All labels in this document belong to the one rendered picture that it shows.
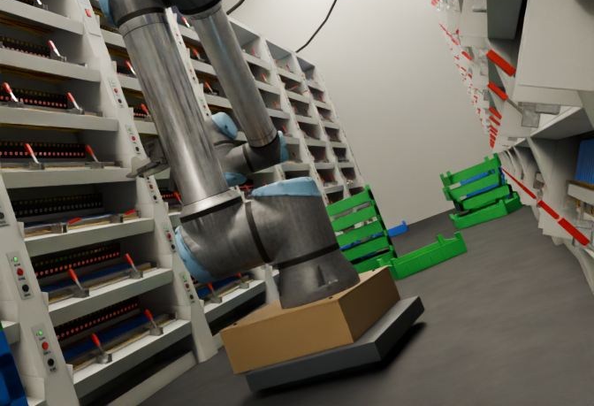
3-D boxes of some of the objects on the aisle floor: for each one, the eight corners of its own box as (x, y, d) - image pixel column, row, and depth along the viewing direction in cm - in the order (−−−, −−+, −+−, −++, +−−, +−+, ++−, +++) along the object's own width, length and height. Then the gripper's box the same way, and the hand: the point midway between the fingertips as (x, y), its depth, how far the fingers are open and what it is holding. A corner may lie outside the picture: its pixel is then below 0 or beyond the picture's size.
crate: (446, 251, 240) (439, 233, 240) (468, 250, 220) (460, 231, 220) (384, 278, 234) (376, 260, 235) (399, 279, 214) (391, 259, 215)
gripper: (189, 133, 181) (138, 158, 188) (168, 129, 170) (113, 157, 176) (199, 157, 180) (146, 182, 187) (178, 156, 169) (122, 183, 175)
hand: (136, 177), depth 181 cm, fingers open, 6 cm apart
